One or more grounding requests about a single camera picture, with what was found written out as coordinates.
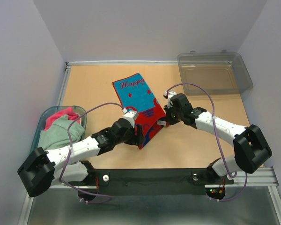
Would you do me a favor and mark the teal plastic laundry bin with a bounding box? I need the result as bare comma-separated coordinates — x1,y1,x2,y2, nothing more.
30,106,87,155

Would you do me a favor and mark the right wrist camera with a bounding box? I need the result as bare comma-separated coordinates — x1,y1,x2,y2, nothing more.
163,90,177,104

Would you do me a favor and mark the mint green towel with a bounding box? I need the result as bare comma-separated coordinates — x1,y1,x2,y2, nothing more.
38,115,85,150

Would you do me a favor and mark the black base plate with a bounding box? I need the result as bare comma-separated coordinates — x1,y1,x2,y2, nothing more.
70,161,234,196

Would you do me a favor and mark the aluminium front rail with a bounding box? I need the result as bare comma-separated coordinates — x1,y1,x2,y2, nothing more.
28,166,280,188

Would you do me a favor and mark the clear grey plastic bin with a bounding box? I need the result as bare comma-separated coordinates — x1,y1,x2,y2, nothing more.
177,51,253,96

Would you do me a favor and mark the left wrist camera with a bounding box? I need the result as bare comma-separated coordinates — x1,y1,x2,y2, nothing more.
122,108,139,127

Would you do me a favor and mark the red blue cat towel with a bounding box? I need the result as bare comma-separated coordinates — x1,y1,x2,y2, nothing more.
112,73,168,149

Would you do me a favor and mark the pink towel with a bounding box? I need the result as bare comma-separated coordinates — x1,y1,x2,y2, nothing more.
44,107,80,131

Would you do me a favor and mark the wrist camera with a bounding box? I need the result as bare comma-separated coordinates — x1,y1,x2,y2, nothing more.
122,108,139,127
163,90,177,104

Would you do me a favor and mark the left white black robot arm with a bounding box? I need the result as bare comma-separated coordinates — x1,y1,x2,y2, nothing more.
17,118,145,197

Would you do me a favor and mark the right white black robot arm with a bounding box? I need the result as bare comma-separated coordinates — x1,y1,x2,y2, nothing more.
164,91,272,183

